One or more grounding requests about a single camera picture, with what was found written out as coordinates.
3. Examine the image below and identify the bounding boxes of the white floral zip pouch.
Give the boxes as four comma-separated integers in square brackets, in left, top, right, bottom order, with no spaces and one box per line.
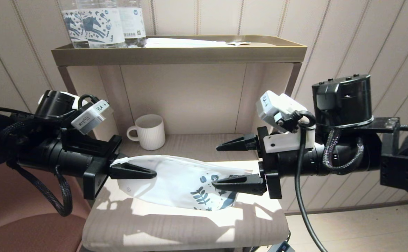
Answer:
[111,155,253,211]

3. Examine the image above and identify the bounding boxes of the white ribbed ceramic mug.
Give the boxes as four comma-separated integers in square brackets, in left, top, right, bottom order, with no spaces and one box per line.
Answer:
[127,114,166,151]

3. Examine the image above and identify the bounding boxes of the blue black base device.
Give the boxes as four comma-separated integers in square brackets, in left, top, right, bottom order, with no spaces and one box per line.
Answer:
[267,241,295,252]

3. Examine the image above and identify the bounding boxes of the light wood shelf table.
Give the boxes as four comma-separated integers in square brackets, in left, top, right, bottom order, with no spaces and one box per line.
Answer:
[57,62,302,252]

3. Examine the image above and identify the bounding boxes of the reddish brown chair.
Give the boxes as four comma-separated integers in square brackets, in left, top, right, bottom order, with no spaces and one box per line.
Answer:
[0,164,92,252]

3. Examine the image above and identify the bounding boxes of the bronze metal tray top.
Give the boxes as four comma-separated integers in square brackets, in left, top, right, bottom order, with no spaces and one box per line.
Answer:
[51,34,308,67]

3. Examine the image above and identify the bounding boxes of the flat white plastic packet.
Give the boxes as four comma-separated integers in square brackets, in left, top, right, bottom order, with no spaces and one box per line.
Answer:
[144,37,227,48]

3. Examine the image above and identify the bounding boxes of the clear bottle horse print label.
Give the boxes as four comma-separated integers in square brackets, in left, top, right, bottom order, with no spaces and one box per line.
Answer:
[76,0,126,48]
[61,0,89,49]

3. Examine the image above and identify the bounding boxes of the clear bottle barcode label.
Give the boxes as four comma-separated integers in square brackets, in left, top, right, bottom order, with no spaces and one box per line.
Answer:
[118,0,146,47]

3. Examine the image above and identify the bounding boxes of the white right camera bracket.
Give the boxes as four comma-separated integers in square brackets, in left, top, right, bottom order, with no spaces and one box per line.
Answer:
[263,131,316,154]

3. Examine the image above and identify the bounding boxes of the braided black left arm cable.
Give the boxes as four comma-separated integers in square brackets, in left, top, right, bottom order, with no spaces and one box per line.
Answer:
[10,164,73,217]

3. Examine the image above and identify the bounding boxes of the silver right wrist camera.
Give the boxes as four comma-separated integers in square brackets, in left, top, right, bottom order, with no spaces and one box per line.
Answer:
[256,90,307,133]

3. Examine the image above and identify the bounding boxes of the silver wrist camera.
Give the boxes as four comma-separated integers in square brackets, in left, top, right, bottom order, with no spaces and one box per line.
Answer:
[71,100,114,135]
[256,90,307,133]

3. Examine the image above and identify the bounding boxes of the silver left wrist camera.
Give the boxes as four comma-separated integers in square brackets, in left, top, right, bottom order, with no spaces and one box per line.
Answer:
[71,100,114,135]

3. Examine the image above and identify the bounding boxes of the braided grey right arm cable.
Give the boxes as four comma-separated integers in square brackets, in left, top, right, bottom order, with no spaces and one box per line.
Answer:
[323,128,365,172]

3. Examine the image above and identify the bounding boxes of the brown wall baseboard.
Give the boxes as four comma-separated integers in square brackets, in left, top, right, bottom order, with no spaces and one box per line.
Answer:
[285,199,408,216]

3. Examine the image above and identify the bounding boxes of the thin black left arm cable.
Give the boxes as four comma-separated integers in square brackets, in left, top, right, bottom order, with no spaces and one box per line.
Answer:
[0,104,33,116]

